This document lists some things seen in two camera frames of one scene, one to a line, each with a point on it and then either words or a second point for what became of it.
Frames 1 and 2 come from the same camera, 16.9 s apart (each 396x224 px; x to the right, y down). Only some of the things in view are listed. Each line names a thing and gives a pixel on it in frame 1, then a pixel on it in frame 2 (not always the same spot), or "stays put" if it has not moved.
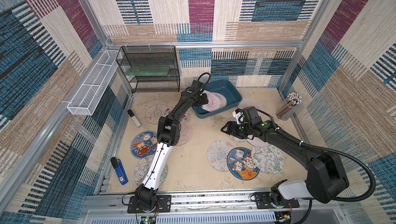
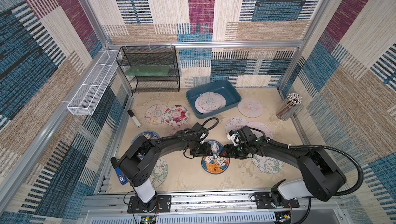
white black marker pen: [131, 114] stays put
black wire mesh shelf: [151, 68] stays put
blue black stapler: [119, 168] stays put
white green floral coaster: [268, 159] stays put
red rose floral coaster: [184, 118] stays put
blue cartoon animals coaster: [241, 164] -> [214, 164]
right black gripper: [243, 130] -> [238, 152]
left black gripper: [206, 99] -> [207, 152]
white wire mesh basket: [83, 102] stays put
